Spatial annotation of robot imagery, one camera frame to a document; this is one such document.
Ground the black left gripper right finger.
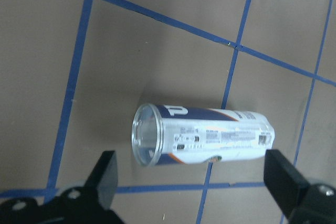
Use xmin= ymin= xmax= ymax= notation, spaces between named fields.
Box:
xmin=264 ymin=150 xmax=311 ymax=219

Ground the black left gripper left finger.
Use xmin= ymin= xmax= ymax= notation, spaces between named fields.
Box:
xmin=84 ymin=151 xmax=118 ymax=210

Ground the white blue tennis ball can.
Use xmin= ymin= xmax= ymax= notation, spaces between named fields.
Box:
xmin=131 ymin=103 xmax=275 ymax=166

